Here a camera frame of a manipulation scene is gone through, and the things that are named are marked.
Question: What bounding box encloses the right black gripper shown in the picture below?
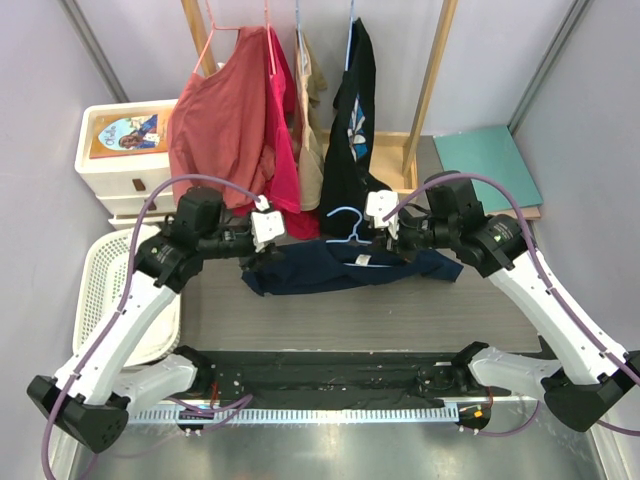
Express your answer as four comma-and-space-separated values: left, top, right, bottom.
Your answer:
370, 209, 458, 262

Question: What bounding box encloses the blue wire hanger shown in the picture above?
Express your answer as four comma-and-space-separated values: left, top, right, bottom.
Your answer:
325, 206, 391, 269

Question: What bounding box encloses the navy blue t shirt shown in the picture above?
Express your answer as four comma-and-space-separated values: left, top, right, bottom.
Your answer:
242, 240, 463, 296

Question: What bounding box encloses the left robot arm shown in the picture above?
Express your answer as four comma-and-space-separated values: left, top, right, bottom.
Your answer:
27, 187, 285, 454

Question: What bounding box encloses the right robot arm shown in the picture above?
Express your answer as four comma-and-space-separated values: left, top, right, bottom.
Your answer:
365, 171, 639, 432

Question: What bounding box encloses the black printed hanging shirt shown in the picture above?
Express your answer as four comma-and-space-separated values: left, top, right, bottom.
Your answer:
318, 19, 389, 238

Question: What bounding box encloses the salmon red hanging shirt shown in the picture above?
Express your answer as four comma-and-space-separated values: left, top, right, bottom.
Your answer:
168, 26, 275, 195

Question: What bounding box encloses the beige hanging shirt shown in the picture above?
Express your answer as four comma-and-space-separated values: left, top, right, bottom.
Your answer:
293, 30, 328, 211

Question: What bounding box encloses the magenta pink hanging shirt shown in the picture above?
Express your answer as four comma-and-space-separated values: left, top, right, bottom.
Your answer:
262, 28, 320, 240

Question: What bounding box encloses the wooden clothes rack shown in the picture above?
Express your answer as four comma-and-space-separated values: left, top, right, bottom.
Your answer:
181, 0, 458, 195

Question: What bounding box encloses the tan board under teal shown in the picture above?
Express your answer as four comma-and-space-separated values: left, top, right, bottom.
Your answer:
521, 207, 541, 220

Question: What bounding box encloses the white laundry basket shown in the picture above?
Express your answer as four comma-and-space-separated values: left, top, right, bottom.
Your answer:
72, 228, 181, 368

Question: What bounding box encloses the illustrated book on cabinet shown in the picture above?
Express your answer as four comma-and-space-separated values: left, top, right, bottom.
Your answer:
89, 113, 167, 159

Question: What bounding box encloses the white drawer cabinet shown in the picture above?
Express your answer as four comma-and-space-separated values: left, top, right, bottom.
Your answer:
74, 99, 177, 230

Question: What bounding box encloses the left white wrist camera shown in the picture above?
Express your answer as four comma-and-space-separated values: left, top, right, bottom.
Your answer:
250, 195, 286, 253

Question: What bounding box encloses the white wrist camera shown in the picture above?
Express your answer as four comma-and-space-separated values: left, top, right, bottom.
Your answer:
365, 190, 399, 240
250, 195, 286, 253

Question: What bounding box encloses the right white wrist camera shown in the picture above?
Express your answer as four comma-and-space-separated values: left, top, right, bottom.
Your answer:
365, 190, 399, 240

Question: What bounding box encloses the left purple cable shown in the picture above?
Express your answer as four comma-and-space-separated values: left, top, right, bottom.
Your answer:
40, 175, 269, 480

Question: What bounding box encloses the purple cable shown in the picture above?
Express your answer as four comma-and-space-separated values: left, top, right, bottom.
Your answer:
40, 175, 269, 480
382, 172, 640, 439

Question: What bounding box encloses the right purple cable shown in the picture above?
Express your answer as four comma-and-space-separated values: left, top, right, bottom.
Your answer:
382, 172, 640, 439

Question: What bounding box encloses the white slotted cable duct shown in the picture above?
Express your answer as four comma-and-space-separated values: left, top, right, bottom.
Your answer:
129, 403, 459, 427

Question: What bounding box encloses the pink wire hanger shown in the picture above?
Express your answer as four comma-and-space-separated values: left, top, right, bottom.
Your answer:
193, 1, 238, 77

